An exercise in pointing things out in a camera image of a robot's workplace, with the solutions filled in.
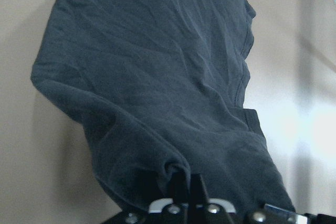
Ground black t-shirt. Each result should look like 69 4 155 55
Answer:
31 0 294 215

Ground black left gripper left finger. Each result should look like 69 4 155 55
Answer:
168 172 190 204

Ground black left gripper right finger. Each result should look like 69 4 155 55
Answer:
190 174 209 205

